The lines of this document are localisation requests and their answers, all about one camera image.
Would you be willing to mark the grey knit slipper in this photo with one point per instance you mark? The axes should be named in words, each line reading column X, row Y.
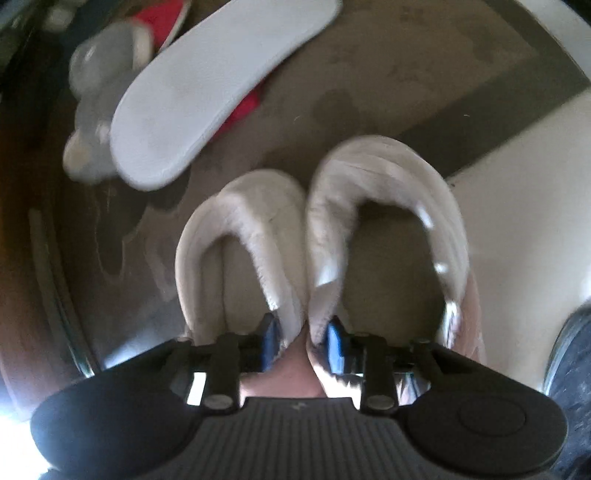
column 87, row 143
column 111, row 55

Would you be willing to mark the red cloth slipper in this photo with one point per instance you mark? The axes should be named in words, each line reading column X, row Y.
column 207, row 97
column 161, row 18

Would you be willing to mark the pink padded slipper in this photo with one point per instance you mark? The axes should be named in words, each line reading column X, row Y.
column 249, row 217
column 392, row 194

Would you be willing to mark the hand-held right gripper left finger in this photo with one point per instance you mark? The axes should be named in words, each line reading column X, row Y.
column 271, row 341

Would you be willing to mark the brown patterned doormat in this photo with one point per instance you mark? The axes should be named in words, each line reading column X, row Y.
column 392, row 69

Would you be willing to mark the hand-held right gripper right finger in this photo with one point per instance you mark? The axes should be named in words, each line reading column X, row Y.
column 334, row 346

